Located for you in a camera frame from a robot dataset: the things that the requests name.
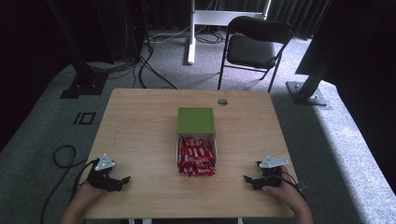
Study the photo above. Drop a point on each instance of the black folding chair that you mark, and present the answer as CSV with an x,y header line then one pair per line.
x,y
252,49

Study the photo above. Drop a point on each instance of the black metal stand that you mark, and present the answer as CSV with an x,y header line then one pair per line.
x,y
85,81
308,91

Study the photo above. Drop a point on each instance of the white desk frame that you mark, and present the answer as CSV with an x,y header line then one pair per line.
x,y
191,37

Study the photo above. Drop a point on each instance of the person's left hand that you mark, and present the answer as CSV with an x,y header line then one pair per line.
x,y
88,192

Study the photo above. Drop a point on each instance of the grey table grommet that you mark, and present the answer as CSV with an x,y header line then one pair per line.
x,y
222,102

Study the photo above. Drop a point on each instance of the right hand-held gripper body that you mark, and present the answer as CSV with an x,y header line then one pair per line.
x,y
271,174

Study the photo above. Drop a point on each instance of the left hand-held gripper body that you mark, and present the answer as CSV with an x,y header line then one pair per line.
x,y
104,174

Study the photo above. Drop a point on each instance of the green box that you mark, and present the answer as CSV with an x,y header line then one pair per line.
x,y
195,120

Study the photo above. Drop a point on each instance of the person's right hand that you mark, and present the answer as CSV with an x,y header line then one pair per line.
x,y
285,191

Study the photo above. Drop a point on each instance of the pile of red snack packets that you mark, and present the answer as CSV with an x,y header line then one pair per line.
x,y
196,157

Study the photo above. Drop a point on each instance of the light wooden table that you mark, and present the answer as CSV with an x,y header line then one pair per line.
x,y
140,140

